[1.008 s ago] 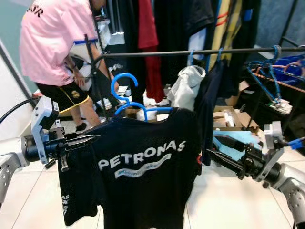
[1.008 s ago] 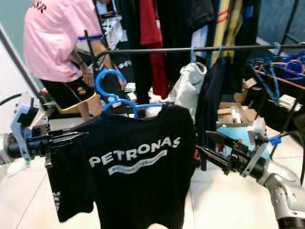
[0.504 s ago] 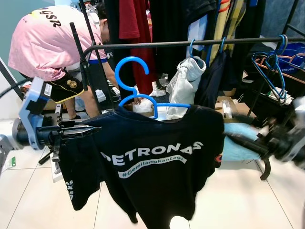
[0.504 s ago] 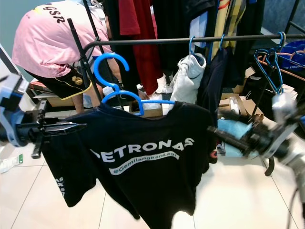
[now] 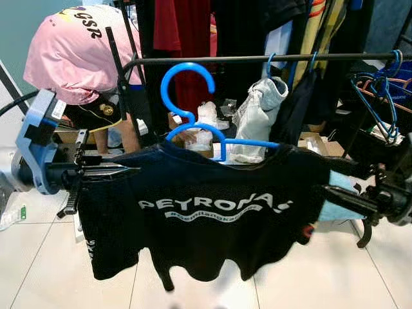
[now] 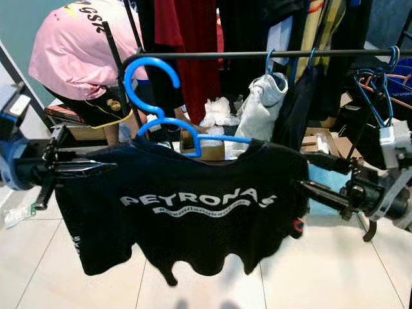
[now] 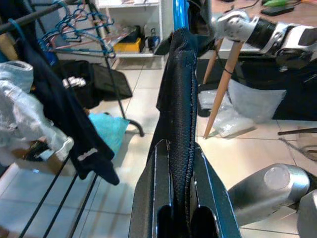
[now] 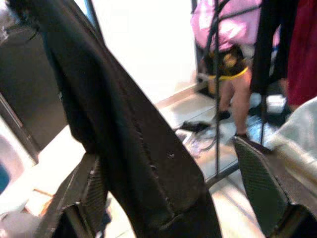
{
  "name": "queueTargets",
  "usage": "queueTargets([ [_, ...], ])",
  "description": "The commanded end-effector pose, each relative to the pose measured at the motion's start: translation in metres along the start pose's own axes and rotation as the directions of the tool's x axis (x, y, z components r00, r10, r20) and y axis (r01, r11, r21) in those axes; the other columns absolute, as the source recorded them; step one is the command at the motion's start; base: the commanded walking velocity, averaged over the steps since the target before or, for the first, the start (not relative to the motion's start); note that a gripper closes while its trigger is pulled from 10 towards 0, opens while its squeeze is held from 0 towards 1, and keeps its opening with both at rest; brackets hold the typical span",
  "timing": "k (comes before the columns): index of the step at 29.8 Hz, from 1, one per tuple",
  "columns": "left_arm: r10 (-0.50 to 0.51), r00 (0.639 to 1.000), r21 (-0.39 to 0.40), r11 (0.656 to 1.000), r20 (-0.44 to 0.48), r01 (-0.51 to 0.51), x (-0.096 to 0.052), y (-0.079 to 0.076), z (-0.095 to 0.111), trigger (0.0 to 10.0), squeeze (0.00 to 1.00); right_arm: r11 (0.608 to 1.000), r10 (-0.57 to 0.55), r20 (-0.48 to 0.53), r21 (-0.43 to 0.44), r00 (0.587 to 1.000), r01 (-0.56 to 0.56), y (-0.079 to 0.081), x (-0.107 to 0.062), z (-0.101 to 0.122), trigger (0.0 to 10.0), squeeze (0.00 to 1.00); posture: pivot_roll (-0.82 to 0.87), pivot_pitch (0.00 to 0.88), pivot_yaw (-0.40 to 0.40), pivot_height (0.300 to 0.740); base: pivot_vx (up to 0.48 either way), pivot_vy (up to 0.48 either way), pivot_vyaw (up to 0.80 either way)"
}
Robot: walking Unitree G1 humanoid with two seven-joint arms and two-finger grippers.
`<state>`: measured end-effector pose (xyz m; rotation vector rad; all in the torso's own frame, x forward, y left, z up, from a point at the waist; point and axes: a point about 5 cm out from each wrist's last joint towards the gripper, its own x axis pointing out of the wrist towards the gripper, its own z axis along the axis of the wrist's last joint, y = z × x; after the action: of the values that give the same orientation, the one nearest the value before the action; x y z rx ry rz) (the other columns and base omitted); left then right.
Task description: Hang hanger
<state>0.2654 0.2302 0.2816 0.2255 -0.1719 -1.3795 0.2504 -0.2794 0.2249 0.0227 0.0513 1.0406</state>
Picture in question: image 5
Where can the grey hanging garment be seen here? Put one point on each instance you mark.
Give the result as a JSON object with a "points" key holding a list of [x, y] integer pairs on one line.
{"points": [[257, 116]]}

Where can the clear plastic floor bag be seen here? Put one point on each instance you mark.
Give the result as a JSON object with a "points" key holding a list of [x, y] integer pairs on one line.
{"points": [[13, 217]]}

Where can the blue plastic clothes hanger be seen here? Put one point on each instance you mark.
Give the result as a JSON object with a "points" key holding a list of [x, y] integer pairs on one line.
{"points": [[187, 65]]}

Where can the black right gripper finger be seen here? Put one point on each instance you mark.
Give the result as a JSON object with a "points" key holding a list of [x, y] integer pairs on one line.
{"points": [[354, 201], [354, 170]]}

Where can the blue printed garment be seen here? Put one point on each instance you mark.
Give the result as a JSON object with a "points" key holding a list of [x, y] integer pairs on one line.
{"points": [[404, 74]]}

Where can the person in pink shirt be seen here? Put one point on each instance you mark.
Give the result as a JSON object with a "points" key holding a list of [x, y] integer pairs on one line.
{"points": [[71, 51]]}

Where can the light blue cloth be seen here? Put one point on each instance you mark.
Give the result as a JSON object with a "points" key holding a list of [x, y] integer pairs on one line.
{"points": [[331, 212]]}

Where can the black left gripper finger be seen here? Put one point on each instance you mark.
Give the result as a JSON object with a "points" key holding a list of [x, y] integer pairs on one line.
{"points": [[103, 176], [106, 168]]}

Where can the small brown cardboard box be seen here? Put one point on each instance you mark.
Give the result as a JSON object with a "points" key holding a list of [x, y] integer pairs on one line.
{"points": [[322, 148]]}

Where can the red hanging garment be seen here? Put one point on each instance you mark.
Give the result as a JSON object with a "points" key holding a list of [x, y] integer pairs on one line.
{"points": [[187, 38]]}

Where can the black Petronas print t-shirt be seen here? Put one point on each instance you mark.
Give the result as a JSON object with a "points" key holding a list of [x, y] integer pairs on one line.
{"points": [[193, 244]]}

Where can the short black hanging garment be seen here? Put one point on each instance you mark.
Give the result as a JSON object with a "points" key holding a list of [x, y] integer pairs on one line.
{"points": [[299, 109]]}

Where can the white plastic bag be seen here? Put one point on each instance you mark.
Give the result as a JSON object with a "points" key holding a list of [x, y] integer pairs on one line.
{"points": [[206, 116]]}

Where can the black metal clothes rack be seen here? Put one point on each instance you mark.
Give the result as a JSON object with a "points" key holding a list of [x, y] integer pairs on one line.
{"points": [[244, 58]]}

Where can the blue hanger hook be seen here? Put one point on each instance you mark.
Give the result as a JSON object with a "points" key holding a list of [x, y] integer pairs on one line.
{"points": [[266, 66]]}

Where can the long black hanging garment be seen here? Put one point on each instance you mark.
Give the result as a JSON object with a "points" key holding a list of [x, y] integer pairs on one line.
{"points": [[238, 32]]}

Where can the yellow hanging garment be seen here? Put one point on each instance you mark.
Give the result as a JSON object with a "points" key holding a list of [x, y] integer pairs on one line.
{"points": [[322, 32]]}

